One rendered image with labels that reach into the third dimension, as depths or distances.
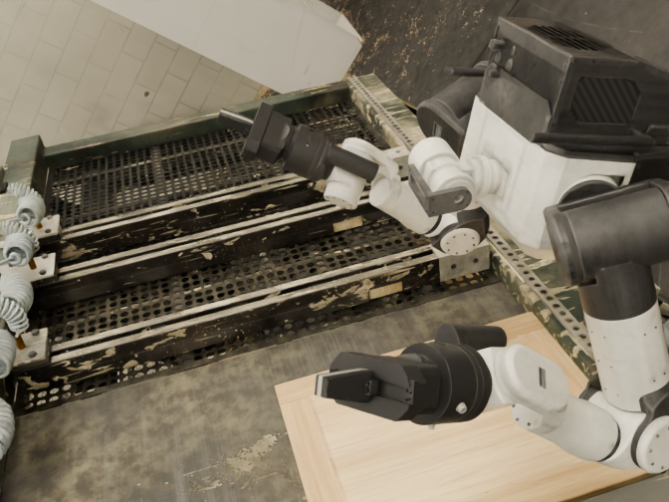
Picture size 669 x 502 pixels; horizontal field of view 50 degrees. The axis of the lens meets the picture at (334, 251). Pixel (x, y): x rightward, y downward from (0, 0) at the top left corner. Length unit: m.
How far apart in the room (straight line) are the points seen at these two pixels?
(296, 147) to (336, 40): 3.74
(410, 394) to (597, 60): 0.50
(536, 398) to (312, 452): 0.58
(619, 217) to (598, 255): 0.05
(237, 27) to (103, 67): 1.86
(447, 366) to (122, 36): 5.71
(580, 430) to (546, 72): 0.46
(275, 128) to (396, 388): 0.69
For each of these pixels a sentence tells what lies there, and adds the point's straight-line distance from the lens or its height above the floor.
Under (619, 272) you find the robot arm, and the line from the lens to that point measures 0.91.
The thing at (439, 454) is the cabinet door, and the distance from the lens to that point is 1.31.
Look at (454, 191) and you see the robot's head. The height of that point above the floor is 1.43.
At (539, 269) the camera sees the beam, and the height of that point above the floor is 0.86.
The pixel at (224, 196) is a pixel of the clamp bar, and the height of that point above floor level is 1.36.
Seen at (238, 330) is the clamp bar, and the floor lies 1.37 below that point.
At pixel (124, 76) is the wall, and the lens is 6.43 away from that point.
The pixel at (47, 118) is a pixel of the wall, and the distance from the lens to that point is 6.62.
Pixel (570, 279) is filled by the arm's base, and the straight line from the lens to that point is 0.90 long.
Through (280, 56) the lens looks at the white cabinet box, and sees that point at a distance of 4.95.
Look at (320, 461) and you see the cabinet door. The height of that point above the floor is 1.30.
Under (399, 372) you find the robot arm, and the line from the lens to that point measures 0.70.
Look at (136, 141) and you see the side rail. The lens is 2.63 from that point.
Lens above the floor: 1.99
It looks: 28 degrees down
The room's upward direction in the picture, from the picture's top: 69 degrees counter-clockwise
